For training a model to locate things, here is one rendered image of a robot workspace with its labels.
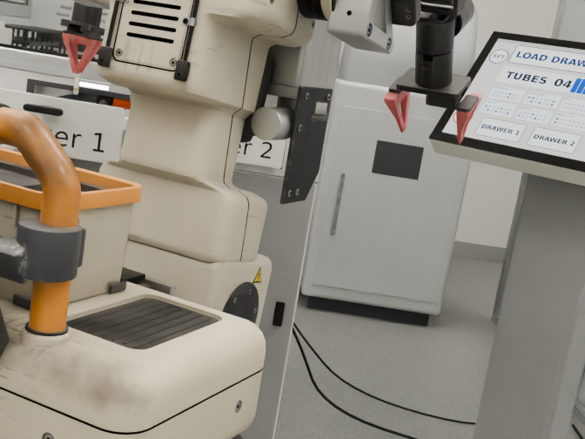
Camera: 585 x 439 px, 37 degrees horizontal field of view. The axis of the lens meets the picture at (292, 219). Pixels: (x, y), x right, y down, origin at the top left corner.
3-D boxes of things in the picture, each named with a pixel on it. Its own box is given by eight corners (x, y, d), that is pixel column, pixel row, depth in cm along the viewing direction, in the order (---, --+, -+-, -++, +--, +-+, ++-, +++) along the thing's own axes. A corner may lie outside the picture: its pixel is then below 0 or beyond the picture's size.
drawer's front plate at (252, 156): (281, 169, 202) (288, 122, 200) (157, 149, 201) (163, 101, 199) (281, 168, 204) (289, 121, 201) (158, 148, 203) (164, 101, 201)
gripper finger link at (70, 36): (55, 69, 175) (63, 22, 174) (69, 71, 182) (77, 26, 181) (87, 76, 174) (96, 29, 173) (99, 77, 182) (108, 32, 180)
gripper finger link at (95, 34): (52, 68, 174) (60, 21, 173) (66, 70, 181) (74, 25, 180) (84, 75, 173) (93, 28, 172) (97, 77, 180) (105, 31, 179)
